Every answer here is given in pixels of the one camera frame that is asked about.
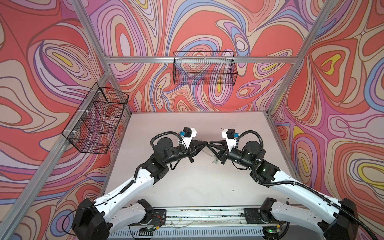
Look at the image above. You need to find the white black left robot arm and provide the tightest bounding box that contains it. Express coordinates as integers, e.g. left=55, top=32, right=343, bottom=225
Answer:
left=71, top=128, right=208, bottom=240

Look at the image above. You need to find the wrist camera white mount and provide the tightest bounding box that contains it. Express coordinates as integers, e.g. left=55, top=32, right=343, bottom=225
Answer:
left=180, top=127, right=197, bottom=149
left=222, top=129, right=239, bottom=152

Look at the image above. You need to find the black wire basket wall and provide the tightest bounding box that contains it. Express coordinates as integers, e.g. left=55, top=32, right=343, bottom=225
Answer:
left=62, top=83, right=129, bottom=155
left=173, top=50, right=238, bottom=86

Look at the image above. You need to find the black wire basket left wall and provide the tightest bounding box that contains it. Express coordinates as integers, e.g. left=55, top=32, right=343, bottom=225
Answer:
left=62, top=83, right=129, bottom=155

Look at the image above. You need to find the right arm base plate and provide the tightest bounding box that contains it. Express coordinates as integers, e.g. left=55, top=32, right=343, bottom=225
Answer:
left=241, top=208, right=286, bottom=225

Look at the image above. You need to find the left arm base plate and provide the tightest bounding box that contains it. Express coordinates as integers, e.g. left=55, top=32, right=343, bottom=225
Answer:
left=128, top=209, right=167, bottom=227

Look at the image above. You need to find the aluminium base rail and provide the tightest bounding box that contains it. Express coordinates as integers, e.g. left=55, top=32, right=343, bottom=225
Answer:
left=109, top=206, right=323, bottom=240

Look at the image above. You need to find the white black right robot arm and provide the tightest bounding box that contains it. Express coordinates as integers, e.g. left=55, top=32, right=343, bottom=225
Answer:
left=208, top=129, right=377, bottom=240

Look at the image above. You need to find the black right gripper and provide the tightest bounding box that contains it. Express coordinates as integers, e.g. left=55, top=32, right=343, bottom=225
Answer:
left=207, top=140, right=255, bottom=170

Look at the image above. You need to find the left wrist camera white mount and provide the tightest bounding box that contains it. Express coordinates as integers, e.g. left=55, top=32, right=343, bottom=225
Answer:
left=180, top=127, right=197, bottom=149

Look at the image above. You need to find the black wire basket back wall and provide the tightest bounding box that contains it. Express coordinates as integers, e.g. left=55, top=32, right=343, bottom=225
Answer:
left=173, top=50, right=238, bottom=86

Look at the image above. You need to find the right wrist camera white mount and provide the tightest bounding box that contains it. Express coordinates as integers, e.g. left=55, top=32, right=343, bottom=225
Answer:
left=222, top=129, right=239, bottom=152

